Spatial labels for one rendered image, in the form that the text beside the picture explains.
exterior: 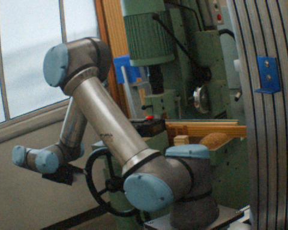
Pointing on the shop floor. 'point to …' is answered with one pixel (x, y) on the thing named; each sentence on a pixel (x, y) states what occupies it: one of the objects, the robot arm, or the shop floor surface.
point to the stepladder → (129, 82)
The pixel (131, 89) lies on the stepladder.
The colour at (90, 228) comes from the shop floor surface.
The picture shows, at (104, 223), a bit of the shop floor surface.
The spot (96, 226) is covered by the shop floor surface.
